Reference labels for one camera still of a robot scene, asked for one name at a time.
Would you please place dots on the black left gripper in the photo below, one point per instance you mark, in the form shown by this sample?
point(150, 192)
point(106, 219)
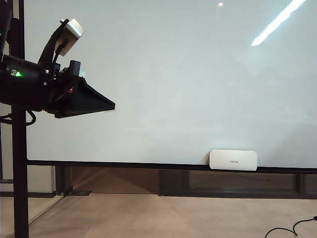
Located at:
point(62, 81)

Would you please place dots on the white rectangular board eraser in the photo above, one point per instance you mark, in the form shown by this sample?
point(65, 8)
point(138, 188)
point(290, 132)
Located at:
point(232, 161)

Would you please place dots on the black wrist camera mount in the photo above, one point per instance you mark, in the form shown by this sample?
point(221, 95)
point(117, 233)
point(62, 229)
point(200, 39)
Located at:
point(47, 52)

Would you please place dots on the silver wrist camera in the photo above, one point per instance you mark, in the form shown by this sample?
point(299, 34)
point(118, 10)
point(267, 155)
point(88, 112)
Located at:
point(73, 31)

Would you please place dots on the white glass whiteboard black frame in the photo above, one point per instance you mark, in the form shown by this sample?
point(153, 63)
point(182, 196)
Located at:
point(173, 74)

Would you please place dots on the black whiteboard stand post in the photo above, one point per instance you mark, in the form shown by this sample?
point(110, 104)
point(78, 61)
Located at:
point(19, 173)

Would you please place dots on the dark wooden wall panel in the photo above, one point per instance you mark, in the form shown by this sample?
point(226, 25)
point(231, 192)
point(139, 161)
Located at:
point(173, 181)

